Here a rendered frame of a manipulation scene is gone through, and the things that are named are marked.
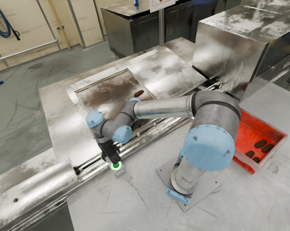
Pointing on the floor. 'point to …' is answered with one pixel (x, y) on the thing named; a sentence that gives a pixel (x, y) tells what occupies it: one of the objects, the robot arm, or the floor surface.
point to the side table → (283, 155)
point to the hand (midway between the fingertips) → (114, 160)
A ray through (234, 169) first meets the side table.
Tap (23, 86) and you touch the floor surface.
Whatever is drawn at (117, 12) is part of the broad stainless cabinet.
